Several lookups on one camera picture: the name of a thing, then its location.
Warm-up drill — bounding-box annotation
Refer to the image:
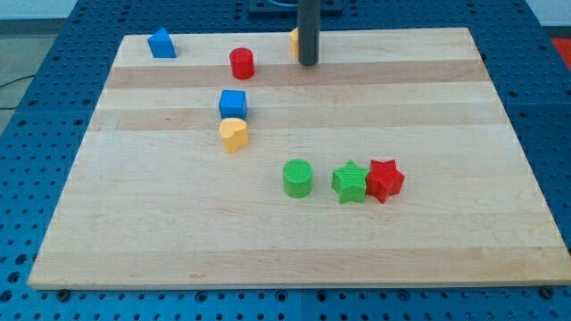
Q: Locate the green cylinder block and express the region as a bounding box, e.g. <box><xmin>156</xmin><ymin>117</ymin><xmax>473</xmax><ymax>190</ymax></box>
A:
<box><xmin>282</xmin><ymin>159</ymin><xmax>313</xmax><ymax>198</ymax></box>

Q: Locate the yellow heart block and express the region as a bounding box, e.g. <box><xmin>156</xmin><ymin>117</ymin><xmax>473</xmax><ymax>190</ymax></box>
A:
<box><xmin>219</xmin><ymin>118</ymin><xmax>249</xmax><ymax>153</ymax></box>

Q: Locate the green star block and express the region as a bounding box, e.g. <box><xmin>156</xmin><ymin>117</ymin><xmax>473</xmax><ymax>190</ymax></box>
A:
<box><xmin>331</xmin><ymin>160</ymin><xmax>369</xmax><ymax>203</ymax></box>

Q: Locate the blue cube block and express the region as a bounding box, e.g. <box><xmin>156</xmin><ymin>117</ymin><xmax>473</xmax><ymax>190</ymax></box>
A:
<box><xmin>219</xmin><ymin>89</ymin><xmax>248</xmax><ymax>120</ymax></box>

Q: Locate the red star block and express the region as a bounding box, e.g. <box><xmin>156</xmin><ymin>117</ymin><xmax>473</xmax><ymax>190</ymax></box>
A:
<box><xmin>366</xmin><ymin>160</ymin><xmax>405</xmax><ymax>203</ymax></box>

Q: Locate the wooden board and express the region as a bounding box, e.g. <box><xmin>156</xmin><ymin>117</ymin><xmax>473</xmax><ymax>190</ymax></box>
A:
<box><xmin>29</xmin><ymin>28</ymin><xmax>570</xmax><ymax>290</ymax></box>

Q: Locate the red cylinder block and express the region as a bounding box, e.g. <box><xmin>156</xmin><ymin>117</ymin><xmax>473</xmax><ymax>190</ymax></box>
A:
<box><xmin>229</xmin><ymin>47</ymin><xmax>255</xmax><ymax>80</ymax></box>

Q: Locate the yellow block behind rod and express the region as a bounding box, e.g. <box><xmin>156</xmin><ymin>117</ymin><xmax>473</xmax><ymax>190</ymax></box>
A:
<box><xmin>289</xmin><ymin>28</ymin><xmax>299</xmax><ymax>58</ymax></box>

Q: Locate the blue triangular block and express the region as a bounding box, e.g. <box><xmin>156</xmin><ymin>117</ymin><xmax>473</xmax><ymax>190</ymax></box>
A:
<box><xmin>147</xmin><ymin>28</ymin><xmax>177</xmax><ymax>58</ymax></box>

